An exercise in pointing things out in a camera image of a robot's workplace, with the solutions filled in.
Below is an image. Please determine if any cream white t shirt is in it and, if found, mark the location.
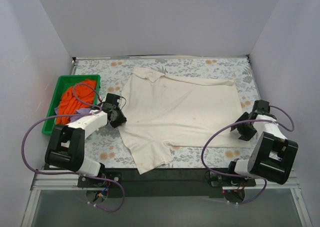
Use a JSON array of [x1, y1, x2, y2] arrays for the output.
[[119, 67, 251, 174]]

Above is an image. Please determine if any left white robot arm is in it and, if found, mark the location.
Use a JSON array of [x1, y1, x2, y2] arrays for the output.
[[44, 93, 127, 187]]

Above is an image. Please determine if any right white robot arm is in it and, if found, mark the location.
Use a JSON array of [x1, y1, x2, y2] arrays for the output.
[[226, 100, 299, 186]]

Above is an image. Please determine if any purple t shirt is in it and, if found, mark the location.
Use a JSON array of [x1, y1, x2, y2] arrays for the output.
[[54, 107, 91, 115]]

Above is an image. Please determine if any orange t shirt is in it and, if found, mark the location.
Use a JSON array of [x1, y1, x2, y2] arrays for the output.
[[57, 79, 97, 115]]

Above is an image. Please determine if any floral patterned table mat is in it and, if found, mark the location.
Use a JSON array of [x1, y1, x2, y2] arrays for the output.
[[71, 57, 260, 168]]

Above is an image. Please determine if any green plastic tray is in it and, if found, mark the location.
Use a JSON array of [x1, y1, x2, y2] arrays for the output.
[[41, 74, 102, 137]]

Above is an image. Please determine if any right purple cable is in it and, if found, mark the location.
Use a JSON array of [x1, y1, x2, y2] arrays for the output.
[[201, 104, 295, 206]]

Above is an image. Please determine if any purple cable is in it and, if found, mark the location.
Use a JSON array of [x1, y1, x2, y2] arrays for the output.
[[21, 82, 126, 213], [201, 104, 295, 206]]

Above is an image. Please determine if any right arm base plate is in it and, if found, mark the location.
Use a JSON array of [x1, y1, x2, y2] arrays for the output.
[[204, 170, 256, 188]]

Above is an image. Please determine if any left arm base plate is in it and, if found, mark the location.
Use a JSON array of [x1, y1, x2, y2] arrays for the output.
[[76, 171, 123, 189]]

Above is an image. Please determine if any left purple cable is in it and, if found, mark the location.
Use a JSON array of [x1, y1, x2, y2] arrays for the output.
[[21, 82, 126, 213]]

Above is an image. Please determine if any aluminium frame rail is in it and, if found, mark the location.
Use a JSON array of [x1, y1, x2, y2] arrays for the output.
[[21, 167, 311, 227]]

